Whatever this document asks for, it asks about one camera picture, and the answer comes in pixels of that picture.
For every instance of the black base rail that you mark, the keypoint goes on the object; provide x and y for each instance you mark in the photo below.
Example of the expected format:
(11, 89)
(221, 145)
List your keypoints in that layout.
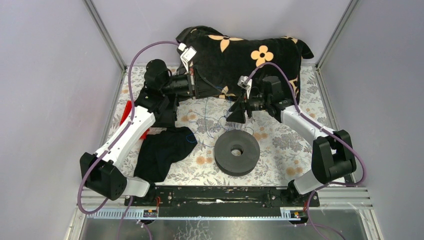
(264, 202)

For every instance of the black cloth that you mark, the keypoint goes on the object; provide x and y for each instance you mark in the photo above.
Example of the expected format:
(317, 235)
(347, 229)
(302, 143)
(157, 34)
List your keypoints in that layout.
(159, 151)

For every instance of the red plastic box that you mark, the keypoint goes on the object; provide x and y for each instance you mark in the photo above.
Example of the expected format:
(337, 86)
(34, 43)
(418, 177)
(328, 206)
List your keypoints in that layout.
(125, 115)

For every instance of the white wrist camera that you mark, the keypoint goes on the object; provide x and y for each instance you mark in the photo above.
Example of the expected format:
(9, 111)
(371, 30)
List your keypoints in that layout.
(245, 83)
(187, 54)

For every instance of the black plastic box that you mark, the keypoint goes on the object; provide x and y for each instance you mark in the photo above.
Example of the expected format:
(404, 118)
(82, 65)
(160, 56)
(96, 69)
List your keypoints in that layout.
(168, 118)

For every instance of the grey perforated spool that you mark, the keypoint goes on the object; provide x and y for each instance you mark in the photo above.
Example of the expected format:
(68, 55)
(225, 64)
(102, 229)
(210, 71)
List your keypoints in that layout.
(236, 153)

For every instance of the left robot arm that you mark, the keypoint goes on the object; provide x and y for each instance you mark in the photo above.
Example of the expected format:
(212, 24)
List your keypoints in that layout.
(155, 106)

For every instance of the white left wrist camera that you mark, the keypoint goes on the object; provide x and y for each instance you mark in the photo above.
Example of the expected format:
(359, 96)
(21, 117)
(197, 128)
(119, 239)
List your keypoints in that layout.
(187, 54)

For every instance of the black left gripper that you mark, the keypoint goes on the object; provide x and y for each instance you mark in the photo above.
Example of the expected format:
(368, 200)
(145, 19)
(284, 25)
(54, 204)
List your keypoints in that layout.
(204, 88)

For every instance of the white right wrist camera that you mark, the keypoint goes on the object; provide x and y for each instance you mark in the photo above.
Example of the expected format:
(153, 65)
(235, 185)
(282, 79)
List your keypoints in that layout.
(245, 83)

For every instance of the floral table mat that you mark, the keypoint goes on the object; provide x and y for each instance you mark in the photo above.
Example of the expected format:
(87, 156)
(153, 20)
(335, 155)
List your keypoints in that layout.
(284, 154)

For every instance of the black flower-pattern plush blanket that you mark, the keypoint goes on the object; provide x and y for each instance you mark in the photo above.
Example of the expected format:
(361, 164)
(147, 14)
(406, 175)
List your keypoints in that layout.
(222, 59)

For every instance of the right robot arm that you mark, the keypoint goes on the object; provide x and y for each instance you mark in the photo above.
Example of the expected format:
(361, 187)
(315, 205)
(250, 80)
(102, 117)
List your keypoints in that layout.
(331, 156)

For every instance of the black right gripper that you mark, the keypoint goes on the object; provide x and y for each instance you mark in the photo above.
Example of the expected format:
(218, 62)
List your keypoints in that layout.
(238, 116)

